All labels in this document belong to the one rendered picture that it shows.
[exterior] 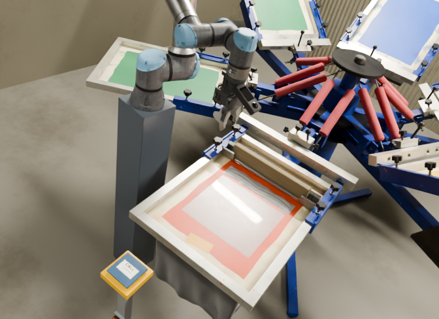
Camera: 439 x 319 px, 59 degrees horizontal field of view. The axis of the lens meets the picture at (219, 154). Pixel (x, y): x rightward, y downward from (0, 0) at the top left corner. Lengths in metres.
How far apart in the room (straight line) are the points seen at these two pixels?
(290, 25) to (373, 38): 0.62
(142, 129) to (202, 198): 0.39
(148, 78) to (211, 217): 0.62
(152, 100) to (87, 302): 1.30
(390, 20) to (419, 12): 0.21
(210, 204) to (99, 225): 1.25
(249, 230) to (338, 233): 1.62
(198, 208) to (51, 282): 1.20
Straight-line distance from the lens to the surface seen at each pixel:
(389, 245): 3.35
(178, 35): 1.28
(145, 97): 1.69
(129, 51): 2.68
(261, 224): 1.68
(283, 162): 1.96
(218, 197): 1.73
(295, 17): 3.05
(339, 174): 1.95
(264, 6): 2.96
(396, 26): 3.29
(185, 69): 1.68
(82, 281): 2.56
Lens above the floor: 2.20
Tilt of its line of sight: 40 degrees down
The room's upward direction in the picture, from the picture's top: 15 degrees clockwise
